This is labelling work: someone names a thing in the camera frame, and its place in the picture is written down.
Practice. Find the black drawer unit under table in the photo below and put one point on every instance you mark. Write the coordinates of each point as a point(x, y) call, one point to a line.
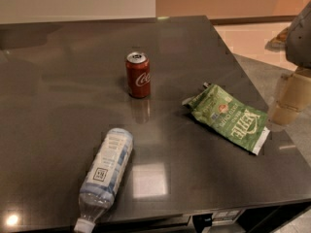
point(256, 220)

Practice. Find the clear plastic water bottle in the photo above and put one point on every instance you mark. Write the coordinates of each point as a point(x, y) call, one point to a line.
point(100, 187)

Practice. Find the green jalapeno chip bag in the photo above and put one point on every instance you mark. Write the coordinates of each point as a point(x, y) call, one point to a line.
point(243, 125)

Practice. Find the red coke can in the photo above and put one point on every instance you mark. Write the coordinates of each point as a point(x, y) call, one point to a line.
point(138, 74)

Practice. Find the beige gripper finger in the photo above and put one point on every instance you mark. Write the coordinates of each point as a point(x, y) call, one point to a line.
point(293, 95)

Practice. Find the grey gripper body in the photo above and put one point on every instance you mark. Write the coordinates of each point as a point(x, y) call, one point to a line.
point(299, 39)

